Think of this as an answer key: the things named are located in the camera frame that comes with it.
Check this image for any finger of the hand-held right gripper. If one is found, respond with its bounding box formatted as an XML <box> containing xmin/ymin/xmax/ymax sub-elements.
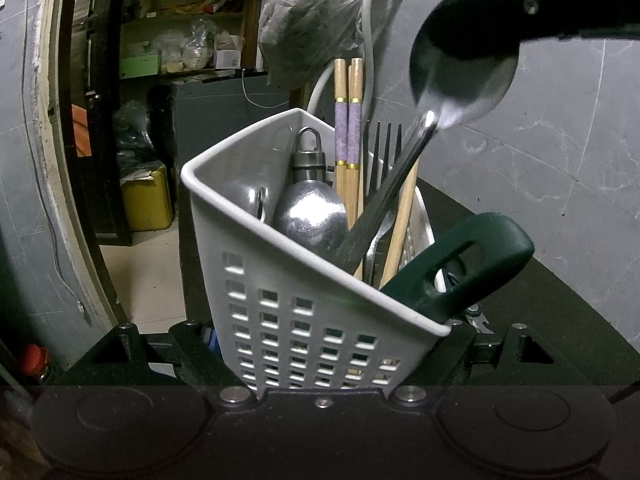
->
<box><xmin>425</xmin><ymin>0</ymin><xmax>640</xmax><ymax>58</ymax></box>

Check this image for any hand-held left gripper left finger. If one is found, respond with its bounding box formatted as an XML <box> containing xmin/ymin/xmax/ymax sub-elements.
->
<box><xmin>62</xmin><ymin>320</ymin><xmax>259</xmax><ymax>412</ymax></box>

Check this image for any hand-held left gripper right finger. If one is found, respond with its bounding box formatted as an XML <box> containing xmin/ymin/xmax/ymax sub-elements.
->
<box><xmin>387</xmin><ymin>322</ymin><xmax>597</xmax><ymax>412</ymax></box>

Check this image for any white perforated utensil basket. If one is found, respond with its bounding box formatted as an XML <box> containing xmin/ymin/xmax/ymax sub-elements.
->
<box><xmin>180</xmin><ymin>107</ymin><xmax>453</xmax><ymax>396</ymax></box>

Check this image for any plain metal spoon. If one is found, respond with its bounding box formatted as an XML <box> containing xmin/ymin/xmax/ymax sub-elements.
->
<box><xmin>329</xmin><ymin>0</ymin><xmax>521</xmax><ymax>272</ymax></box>

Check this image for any green handled knife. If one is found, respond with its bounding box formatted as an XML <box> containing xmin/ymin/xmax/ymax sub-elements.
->
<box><xmin>381</xmin><ymin>212</ymin><xmax>536</xmax><ymax>326</ymax></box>

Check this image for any shiny metal spoon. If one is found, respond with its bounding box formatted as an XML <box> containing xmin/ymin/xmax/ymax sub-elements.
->
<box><xmin>232</xmin><ymin>184</ymin><xmax>268</xmax><ymax>223</ymax></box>

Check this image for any steel tube with ring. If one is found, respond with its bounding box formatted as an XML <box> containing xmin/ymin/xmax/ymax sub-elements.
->
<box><xmin>291</xmin><ymin>126</ymin><xmax>331</xmax><ymax>186</ymax></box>

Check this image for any yellow jerrycan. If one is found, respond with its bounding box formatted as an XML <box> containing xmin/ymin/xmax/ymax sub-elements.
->
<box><xmin>120</xmin><ymin>161</ymin><xmax>175</xmax><ymax>233</ymax></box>

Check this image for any red lid jar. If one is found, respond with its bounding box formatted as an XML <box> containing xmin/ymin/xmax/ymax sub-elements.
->
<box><xmin>19</xmin><ymin>344</ymin><xmax>51</xmax><ymax>386</ymax></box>

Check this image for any grey cabinet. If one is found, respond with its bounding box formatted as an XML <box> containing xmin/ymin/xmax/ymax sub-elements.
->
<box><xmin>170</xmin><ymin>71</ymin><xmax>301</xmax><ymax>201</ymax></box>

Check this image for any black plastic bag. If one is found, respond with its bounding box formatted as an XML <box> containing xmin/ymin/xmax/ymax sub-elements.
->
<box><xmin>112</xmin><ymin>101</ymin><xmax>161</xmax><ymax>176</ymax></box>

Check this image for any hanging clear plastic bag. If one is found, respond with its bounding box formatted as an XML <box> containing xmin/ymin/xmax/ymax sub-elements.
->
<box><xmin>257</xmin><ymin>0</ymin><xmax>363</xmax><ymax>88</ymax></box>

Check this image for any orange door poster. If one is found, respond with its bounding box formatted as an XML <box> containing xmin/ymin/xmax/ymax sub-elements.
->
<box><xmin>71</xmin><ymin>104</ymin><xmax>93</xmax><ymax>158</ymax></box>

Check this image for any dark wooden door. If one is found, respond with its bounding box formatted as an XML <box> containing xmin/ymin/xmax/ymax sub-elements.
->
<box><xmin>60</xmin><ymin>0</ymin><xmax>133</xmax><ymax>246</ymax></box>

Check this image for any green box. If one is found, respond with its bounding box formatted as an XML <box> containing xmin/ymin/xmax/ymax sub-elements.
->
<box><xmin>120</xmin><ymin>54</ymin><xmax>162</xmax><ymax>80</ymax></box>

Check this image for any small carton box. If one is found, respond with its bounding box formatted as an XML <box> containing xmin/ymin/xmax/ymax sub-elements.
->
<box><xmin>215</xmin><ymin>46</ymin><xmax>244</xmax><ymax>69</ymax></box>

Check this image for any white plastic bag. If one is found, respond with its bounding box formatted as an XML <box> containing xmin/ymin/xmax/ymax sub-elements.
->
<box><xmin>181</xmin><ymin>19</ymin><xmax>217</xmax><ymax>72</ymax></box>

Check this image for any white hose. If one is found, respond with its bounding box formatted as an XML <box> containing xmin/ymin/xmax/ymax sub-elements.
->
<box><xmin>306</xmin><ymin>0</ymin><xmax>376</xmax><ymax>116</ymax></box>

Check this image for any thin white cable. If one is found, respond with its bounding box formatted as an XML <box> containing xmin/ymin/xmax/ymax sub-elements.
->
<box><xmin>241</xmin><ymin>69</ymin><xmax>293</xmax><ymax>109</ymax></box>

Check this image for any pale door frame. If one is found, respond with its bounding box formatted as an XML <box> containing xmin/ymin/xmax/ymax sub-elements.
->
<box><xmin>39</xmin><ymin>0</ymin><xmax>128</xmax><ymax>331</ymax></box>

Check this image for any thin hanging wall cable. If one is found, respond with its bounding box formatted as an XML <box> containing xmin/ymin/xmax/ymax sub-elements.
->
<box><xmin>21</xmin><ymin>0</ymin><xmax>90</xmax><ymax>321</ymax></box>

